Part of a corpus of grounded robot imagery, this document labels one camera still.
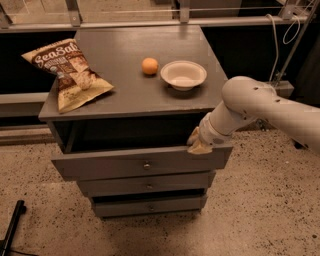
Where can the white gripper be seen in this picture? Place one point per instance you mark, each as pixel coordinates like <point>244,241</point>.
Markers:
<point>212,134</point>

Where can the grey top drawer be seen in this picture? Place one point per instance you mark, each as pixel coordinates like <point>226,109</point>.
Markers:
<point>138,162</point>

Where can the grey drawer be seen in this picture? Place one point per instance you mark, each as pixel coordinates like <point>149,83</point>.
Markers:
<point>184,203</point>
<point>147,184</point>
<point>138,162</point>

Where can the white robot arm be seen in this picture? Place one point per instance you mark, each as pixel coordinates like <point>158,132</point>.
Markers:
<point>245,100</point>

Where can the grey middle drawer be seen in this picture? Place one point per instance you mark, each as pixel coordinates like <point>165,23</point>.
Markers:
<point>147,184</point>

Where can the grey wooden drawer cabinet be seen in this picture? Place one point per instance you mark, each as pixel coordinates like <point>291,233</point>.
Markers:
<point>140,112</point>

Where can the grey bottom drawer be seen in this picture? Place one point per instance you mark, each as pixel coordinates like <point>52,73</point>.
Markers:
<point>184,203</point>

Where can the white paper bowl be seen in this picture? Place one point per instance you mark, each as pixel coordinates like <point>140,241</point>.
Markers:
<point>183,75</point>

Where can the orange fruit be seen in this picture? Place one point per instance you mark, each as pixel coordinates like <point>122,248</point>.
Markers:
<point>149,66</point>

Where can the sea salt chips bag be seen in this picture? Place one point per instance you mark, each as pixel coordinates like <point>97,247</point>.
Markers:
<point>77,82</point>

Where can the grey metal railing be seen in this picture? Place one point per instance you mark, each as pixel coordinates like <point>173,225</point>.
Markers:
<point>58,15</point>

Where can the grey diagonal metal rod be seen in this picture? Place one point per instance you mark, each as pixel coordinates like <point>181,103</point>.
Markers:
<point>293,46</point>

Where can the black stand leg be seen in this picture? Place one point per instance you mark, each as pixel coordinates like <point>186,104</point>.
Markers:
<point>5,244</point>

